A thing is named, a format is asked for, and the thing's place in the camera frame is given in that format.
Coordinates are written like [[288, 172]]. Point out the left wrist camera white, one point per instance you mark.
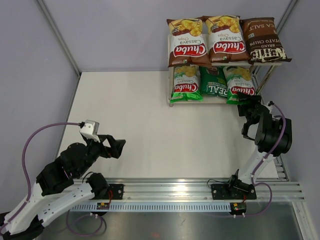
[[89, 130]]

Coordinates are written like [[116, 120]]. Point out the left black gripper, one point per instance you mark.
[[116, 145]]

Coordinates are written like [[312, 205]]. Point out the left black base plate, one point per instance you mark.
[[115, 191]]

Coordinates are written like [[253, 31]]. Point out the dark green Real chips bag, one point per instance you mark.
[[213, 81]]

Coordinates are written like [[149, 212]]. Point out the brown Chuba bag front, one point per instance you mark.
[[187, 43]]

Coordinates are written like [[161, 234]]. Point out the brown Chuba bag back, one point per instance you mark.
[[225, 40]]

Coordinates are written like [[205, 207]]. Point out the aluminium mounting rail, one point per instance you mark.
[[183, 195]]

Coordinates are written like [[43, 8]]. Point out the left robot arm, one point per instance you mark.
[[45, 201]]

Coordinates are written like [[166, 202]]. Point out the white two-tier shelf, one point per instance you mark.
[[215, 100]]

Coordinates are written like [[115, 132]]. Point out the green Chuba bag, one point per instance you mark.
[[239, 83], [186, 84]]

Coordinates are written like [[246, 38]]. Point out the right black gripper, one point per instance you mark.
[[254, 100]]

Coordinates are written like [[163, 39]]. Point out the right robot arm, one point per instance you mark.
[[271, 132]]

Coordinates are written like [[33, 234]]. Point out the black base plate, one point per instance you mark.
[[115, 191], [223, 191]]

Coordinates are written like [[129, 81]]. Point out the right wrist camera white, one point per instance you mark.
[[270, 105]]

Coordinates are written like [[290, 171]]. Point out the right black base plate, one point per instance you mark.
[[223, 191]]

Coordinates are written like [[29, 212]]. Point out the brown chuba bag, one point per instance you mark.
[[225, 40], [187, 43]]

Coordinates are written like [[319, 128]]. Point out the brown Kettle chips bag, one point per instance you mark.
[[262, 40]]

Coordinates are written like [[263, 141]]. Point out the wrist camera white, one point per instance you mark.
[[270, 105], [89, 130]]

